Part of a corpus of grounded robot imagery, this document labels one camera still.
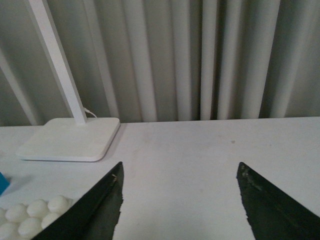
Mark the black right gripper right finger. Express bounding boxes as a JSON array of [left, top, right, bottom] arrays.
[[236, 162, 320, 240]]

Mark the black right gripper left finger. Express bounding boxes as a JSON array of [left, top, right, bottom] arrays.
[[33, 161, 124, 240]]

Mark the blue three-stud block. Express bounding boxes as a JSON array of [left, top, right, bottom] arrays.
[[0, 172, 11, 195]]

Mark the white desk lamp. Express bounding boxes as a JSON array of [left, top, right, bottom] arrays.
[[16, 0, 120, 162]]

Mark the grey pleated curtain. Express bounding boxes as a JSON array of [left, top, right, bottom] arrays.
[[0, 0, 320, 127]]

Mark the white studded base plate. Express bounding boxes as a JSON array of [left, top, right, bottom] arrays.
[[0, 195, 77, 240]]

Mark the white lamp cable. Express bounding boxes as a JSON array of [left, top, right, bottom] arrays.
[[83, 106, 98, 119]]

